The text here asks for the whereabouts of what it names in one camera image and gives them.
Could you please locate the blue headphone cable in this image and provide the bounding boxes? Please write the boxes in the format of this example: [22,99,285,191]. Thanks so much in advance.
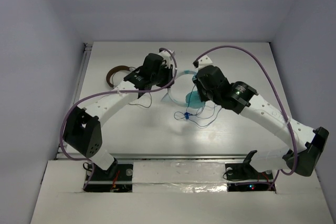
[173,87,223,130]

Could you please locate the teal white headphones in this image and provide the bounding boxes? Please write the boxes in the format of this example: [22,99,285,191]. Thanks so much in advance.
[161,70,205,109]

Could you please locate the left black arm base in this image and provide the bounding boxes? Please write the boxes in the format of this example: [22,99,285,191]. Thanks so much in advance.
[82,161,133,193]

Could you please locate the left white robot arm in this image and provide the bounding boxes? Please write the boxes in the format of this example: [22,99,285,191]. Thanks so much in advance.
[60,48,177,179]

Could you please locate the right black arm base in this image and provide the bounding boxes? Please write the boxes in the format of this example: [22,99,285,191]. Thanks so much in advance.
[223,150,276,192]

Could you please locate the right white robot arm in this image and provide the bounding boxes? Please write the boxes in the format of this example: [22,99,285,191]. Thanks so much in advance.
[193,65,329,178]

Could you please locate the brown silver headphones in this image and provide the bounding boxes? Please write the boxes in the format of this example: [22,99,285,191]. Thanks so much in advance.
[106,65,135,89]

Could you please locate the white foam taped block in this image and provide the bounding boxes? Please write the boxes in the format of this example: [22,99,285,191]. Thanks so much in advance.
[132,161,228,194]

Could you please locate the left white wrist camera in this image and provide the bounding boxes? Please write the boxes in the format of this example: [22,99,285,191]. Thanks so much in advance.
[158,48,175,66]

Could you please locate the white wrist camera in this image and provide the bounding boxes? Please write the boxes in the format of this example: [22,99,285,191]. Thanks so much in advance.
[158,48,175,66]
[193,55,213,70]

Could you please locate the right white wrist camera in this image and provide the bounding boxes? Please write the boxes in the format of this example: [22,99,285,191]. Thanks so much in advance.
[193,55,213,70]

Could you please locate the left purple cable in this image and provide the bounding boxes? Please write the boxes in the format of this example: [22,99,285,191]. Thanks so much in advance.
[59,47,178,190]

